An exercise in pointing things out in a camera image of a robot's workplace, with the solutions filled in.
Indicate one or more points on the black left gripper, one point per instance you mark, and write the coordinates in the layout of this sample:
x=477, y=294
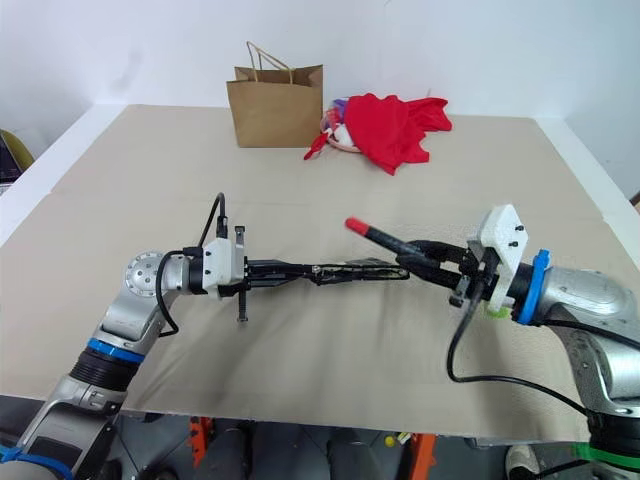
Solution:
x=242, y=305

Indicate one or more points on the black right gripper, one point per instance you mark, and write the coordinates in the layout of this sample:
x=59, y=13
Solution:
x=475, y=270

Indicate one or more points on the red cap black marker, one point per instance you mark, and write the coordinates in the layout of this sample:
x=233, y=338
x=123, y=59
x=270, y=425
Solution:
x=380, y=237

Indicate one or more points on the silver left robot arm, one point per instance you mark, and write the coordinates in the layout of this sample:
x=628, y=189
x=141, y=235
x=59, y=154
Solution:
x=120, y=320

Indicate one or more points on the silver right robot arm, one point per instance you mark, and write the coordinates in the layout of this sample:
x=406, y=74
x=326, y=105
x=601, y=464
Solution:
x=590, y=300

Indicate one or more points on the green tag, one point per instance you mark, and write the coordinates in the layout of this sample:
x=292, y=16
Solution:
x=500, y=313

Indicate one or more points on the beige table cover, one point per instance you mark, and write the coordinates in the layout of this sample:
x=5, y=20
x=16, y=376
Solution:
x=320, y=350

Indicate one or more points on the small red ribbon piece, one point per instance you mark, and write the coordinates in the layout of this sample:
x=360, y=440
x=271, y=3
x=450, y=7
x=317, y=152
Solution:
x=315, y=148

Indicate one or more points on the red cloth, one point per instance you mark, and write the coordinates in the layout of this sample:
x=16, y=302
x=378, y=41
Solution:
x=390, y=125

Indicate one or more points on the purple toy piece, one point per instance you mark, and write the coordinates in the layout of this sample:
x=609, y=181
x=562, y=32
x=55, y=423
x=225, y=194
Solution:
x=337, y=106

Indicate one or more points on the dark rounded shape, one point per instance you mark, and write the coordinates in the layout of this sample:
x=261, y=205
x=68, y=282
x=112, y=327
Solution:
x=237, y=450
x=345, y=457

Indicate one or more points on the small yellow ball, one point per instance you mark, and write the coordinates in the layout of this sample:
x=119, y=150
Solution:
x=389, y=440

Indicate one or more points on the white rounded shape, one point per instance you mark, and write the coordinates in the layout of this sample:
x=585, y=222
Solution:
x=520, y=462

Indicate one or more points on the yellow-green chair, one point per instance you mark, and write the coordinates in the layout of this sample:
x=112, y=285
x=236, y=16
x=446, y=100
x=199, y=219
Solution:
x=22, y=147

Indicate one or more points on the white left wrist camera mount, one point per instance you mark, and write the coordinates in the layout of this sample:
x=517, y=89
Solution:
x=222, y=265

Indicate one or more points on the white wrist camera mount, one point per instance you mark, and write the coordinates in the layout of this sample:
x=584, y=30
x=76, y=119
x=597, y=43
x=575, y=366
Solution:
x=502, y=230
x=222, y=265

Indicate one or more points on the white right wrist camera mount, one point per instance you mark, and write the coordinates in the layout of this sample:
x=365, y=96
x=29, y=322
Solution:
x=502, y=230

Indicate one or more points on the orange metal frame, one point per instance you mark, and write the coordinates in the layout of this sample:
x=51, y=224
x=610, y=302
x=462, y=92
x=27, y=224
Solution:
x=422, y=457
x=199, y=442

